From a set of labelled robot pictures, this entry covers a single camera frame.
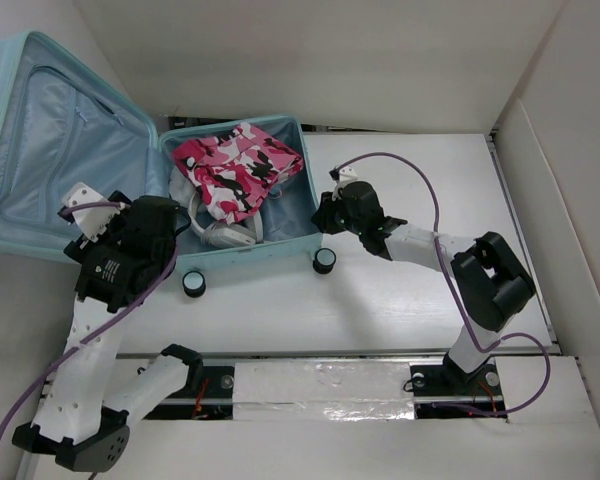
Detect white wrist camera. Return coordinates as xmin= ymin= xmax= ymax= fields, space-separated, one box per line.
xmin=329 ymin=166 xmax=358 ymax=200
xmin=58 ymin=182 xmax=126 ymax=242

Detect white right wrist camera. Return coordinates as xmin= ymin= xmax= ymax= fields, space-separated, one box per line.
xmin=329 ymin=166 xmax=358 ymax=200

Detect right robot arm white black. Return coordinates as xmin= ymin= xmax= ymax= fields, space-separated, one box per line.
xmin=311 ymin=181 xmax=536 ymax=393

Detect pink camouflage garment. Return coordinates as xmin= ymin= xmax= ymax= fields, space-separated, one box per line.
xmin=172 ymin=122 xmax=304 ymax=224

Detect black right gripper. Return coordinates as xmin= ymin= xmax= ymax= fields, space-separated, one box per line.
xmin=309 ymin=190 xmax=364 ymax=237

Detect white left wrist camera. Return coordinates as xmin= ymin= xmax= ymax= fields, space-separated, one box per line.
xmin=58 ymin=182 xmax=126 ymax=242

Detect white grey headphones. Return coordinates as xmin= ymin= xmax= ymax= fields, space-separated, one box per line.
xmin=186 ymin=193 xmax=264 ymax=249

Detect metal base rail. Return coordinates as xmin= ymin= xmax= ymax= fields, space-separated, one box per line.
xmin=39 ymin=349 xmax=511 ymax=421

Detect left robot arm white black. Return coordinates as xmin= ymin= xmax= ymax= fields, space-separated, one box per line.
xmin=12 ymin=193 xmax=203 ymax=474

